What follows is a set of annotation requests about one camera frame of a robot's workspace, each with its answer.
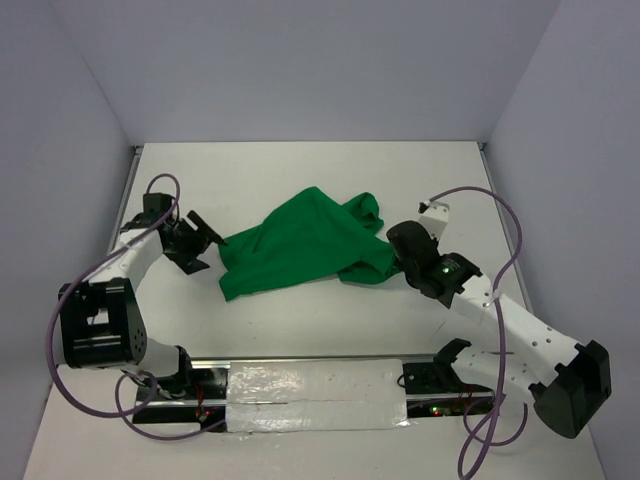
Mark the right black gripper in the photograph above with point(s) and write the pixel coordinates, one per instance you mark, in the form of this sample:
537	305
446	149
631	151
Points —
400	263

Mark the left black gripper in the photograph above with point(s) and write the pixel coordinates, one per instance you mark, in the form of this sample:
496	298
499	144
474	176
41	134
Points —
189	261

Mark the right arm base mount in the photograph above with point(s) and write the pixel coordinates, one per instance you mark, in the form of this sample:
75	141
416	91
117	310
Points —
433	390

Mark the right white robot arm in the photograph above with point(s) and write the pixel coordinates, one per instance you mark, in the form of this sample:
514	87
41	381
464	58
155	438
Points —
567	381

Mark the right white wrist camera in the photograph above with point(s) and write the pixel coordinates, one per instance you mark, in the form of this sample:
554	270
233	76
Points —
434	217

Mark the green t shirt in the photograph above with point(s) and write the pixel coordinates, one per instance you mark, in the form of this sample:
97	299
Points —
307	238

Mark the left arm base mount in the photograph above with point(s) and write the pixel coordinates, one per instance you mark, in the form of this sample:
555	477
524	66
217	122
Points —
201	404

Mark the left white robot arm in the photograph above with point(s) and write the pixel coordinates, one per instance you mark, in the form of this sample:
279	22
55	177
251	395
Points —
101	323

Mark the silver tape patch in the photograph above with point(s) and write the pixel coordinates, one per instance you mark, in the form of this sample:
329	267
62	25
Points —
282	397

